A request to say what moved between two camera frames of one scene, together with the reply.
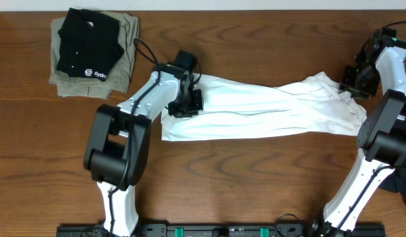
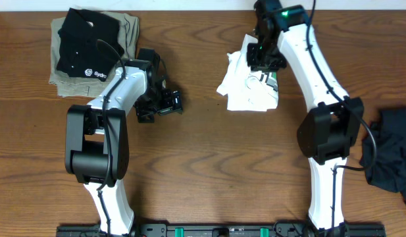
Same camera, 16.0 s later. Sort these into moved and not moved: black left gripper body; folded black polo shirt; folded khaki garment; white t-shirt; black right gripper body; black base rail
Moved: white t-shirt; black left gripper body; black right gripper body
Not moved: folded black polo shirt; folded khaki garment; black base rail
